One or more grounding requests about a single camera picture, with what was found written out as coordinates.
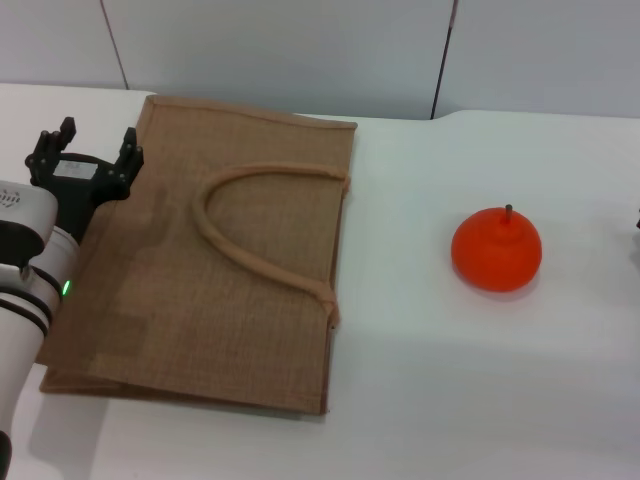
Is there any brown jute handbag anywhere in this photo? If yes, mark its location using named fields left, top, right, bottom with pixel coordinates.
left=38, top=94, right=360, bottom=416

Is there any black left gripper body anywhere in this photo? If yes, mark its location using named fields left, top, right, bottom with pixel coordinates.
left=48, top=151, right=120, bottom=246

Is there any orange fruit with stem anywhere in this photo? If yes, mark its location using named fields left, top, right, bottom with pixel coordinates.
left=450, top=203, right=544, bottom=293

